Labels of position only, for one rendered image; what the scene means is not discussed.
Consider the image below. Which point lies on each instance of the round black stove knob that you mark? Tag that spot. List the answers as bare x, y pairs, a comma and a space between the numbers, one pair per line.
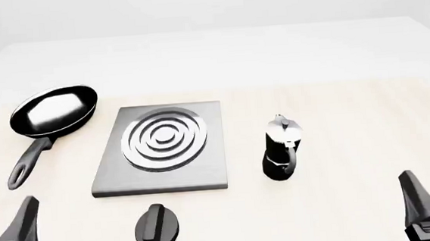
156, 228

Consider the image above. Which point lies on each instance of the black frying pan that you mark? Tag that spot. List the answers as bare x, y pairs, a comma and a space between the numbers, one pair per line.
53, 114

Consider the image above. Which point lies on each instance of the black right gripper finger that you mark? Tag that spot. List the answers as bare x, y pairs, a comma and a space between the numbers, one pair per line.
419, 200

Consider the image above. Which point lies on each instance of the flat black stove plate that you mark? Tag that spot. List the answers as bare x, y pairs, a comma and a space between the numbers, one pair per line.
135, 177

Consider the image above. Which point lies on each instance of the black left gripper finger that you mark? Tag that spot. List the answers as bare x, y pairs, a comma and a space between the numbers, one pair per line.
23, 225

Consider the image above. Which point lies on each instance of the black and silver moka pot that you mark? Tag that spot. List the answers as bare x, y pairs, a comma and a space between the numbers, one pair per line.
278, 150

